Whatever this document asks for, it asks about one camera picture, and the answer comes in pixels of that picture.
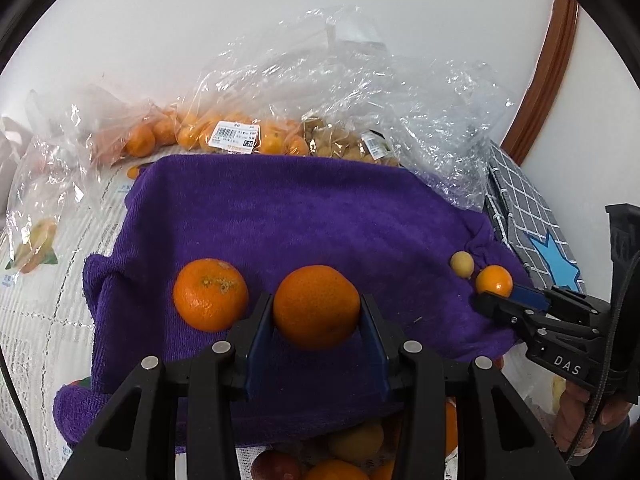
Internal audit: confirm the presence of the orange mandarin three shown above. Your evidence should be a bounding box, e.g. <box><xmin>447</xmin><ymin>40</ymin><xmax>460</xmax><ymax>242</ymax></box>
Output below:
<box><xmin>475</xmin><ymin>264</ymin><xmax>514</xmax><ymax>298</ymax></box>

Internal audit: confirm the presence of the small pale longan fruit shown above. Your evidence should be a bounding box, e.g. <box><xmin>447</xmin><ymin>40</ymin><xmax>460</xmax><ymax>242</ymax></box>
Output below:
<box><xmin>449</xmin><ymin>250</ymin><xmax>475</xmax><ymax>280</ymax></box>

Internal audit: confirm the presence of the orange mandarin one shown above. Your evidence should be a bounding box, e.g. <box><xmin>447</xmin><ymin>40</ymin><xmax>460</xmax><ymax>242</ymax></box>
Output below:
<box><xmin>172</xmin><ymin>258</ymin><xmax>250</xmax><ymax>333</ymax></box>

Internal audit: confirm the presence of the orange mandarin two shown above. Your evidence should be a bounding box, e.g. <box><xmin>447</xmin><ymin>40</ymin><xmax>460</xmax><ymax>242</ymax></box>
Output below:
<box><xmin>272</xmin><ymin>266</ymin><xmax>360</xmax><ymax>351</ymax></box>

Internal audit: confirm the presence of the person's right hand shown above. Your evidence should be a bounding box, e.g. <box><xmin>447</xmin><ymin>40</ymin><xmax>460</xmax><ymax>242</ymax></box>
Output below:
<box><xmin>552</xmin><ymin>381</ymin><xmax>634</xmax><ymax>453</ymax></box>

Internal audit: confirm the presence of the grey checked star cushion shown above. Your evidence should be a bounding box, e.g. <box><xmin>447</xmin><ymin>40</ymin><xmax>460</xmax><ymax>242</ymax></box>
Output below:
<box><xmin>485</xmin><ymin>144</ymin><xmax>587</xmax><ymax>294</ymax></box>

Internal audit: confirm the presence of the purple towel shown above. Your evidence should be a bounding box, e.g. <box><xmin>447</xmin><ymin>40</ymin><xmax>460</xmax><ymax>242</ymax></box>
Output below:
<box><xmin>53</xmin><ymin>155</ymin><xmax>529</xmax><ymax>445</ymax></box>

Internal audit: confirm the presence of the small clear plastic bag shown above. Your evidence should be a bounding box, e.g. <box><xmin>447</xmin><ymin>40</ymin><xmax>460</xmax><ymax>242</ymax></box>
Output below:
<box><xmin>4</xmin><ymin>84</ymin><xmax>166</xmax><ymax>274</ymax></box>

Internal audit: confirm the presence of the clear plastic fruit bag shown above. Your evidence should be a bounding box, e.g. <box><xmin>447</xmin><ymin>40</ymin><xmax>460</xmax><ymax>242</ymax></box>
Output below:
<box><xmin>179</xmin><ymin>8</ymin><xmax>512</xmax><ymax>210</ymax></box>

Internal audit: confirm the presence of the black cable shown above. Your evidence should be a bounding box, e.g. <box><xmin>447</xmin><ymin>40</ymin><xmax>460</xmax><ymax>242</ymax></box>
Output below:
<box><xmin>0</xmin><ymin>349</ymin><xmax>47</xmax><ymax>480</ymax></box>

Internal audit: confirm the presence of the brown door frame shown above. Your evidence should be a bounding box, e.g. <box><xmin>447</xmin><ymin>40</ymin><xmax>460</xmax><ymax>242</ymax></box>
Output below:
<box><xmin>501</xmin><ymin>0</ymin><xmax>579</xmax><ymax>165</ymax></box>

